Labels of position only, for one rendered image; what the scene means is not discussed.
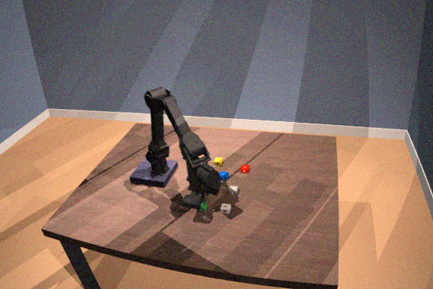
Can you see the yellow block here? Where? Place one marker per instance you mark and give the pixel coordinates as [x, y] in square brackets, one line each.
[218, 161]

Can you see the green block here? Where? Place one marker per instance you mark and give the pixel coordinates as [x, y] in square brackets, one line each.
[203, 207]

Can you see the red block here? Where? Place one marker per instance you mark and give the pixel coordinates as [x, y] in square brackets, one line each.
[245, 168]

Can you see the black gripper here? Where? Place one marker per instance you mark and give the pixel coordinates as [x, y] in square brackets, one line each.
[194, 199]

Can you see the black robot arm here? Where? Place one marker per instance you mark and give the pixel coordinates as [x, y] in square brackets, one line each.
[190, 144]

